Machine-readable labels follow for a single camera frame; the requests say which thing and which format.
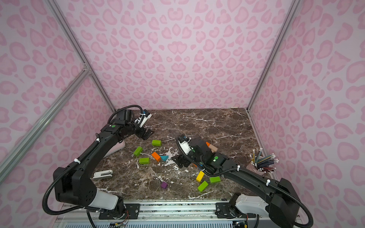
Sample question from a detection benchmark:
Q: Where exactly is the green block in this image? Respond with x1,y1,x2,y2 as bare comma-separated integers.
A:
152,140,162,146
198,181,209,192
209,176,221,183
133,146,143,157
139,158,150,164

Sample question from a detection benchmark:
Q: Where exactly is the natural wood block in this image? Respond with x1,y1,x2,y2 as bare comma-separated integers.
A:
209,144,218,152

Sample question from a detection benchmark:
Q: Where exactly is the teal triangle block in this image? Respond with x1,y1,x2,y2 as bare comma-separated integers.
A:
160,155,169,161

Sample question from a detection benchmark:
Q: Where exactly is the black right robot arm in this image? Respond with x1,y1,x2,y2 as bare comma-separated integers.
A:
172,135,314,228

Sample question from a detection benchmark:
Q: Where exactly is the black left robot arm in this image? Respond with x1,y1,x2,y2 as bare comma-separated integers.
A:
42,105,154,218

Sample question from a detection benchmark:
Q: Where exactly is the pink pencil case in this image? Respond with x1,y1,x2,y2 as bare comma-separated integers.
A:
104,141,125,158

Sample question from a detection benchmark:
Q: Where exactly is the yellow block centre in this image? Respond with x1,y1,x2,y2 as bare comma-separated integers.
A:
196,171,205,183

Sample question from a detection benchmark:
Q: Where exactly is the green block bottom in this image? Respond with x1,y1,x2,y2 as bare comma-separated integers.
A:
198,181,209,192

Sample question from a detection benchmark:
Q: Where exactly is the purple cube block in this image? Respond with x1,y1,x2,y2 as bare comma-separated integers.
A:
161,181,168,189

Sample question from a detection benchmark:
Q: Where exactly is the white stapler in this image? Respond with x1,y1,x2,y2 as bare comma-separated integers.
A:
93,170,113,180

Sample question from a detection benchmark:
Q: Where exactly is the bundle of pencils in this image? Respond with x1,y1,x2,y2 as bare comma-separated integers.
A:
250,148,279,173

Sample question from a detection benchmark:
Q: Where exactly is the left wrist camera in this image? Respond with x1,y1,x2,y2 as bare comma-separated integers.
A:
135,109,152,128

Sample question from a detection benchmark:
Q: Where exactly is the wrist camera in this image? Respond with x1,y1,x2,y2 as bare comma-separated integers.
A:
178,136,192,155
135,109,152,128

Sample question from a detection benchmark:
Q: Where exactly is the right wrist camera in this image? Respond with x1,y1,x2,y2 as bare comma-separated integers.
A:
178,136,192,155

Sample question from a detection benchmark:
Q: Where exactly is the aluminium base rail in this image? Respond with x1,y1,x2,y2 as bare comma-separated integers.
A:
53,199,277,228

